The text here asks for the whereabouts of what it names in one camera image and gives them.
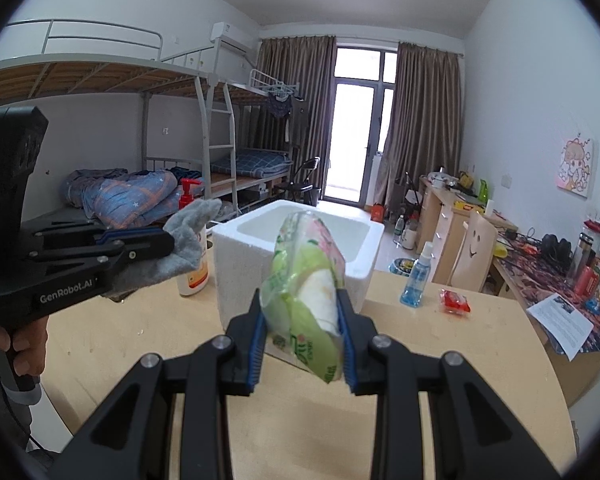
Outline folded blue blanket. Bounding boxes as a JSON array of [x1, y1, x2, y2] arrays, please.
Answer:
[[211, 149, 293, 178]]

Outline printed paper sheet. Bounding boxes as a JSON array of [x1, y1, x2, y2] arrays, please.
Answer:
[[526, 292, 595, 361]]

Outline red snack packet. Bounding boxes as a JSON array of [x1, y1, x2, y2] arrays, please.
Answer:
[[439, 289, 472, 315]]

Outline green tissue pack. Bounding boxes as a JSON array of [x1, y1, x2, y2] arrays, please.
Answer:
[[259, 211, 347, 384]]

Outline blue spray bottle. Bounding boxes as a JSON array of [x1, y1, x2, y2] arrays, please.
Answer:
[[400, 241, 435, 308]]

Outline person's left hand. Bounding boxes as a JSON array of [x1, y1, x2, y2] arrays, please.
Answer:
[[0, 316, 49, 386]]

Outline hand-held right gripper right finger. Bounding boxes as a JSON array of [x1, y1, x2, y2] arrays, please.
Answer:
[[336, 287, 556, 480]]

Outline white foam box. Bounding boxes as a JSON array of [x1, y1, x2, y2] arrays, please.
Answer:
[[212, 199, 386, 361]]

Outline glass balcony door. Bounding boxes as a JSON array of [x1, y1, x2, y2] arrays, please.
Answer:
[[325, 45, 398, 206]]

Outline metal bunk bed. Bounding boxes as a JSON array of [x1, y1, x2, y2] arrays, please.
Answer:
[[0, 19, 216, 221], [207, 67, 301, 201]]

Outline brown curtain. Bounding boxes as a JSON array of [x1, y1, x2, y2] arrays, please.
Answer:
[[382, 41, 463, 216], [245, 35, 337, 206]]

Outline dark hanging clothes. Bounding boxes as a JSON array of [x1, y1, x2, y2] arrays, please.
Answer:
[[266, 94, 295, 121]]

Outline wooden chair with smiley face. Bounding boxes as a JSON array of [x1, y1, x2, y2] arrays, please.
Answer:
[[447, 210, 498, 293]]

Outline black tripod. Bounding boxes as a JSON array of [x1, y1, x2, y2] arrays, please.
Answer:
[[402, 172, 426, 221]]

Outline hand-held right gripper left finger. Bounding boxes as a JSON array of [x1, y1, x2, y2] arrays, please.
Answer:
[[50, 287, 268, 480]]

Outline black folding chair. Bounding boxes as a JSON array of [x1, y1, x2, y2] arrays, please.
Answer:
[[275, 157, 321, 206]]

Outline bunk bed ladder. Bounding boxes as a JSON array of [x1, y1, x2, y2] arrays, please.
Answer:
[[195, 77, 241, 221]]

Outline bottle with red lid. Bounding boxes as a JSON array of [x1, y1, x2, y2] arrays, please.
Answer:
[[567, 217, 600, 281]]

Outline lotion bottle with red pump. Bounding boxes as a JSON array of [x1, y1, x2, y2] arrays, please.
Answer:
[[176, 178, 211, 297]]

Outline wall poster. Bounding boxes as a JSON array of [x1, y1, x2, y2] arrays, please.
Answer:
[[556, 132, 597, 200]]

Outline black headphones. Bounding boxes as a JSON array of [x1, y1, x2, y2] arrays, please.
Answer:
[[541, 233, 573, 263]]

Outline desk with patterned cloth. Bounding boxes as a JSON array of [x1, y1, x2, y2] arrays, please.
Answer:
[[490, 230, 600, 406]]

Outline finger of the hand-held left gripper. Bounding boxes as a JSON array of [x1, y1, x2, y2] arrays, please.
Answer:
[[32, 222, 163, 248], [100, 232, 176, 281]]

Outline white air conditioner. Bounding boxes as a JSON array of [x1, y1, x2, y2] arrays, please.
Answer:
[[211, 21, 255, 53]]

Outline wooden desk with drawers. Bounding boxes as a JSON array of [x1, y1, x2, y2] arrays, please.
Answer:
[[419, 175, 518, 261]]

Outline grey sock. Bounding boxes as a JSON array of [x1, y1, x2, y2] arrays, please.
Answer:
[[105, 199, 222, 296]]

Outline blue plaid quilt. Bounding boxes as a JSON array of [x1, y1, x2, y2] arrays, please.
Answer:
[[62, 167, 181, 231]]

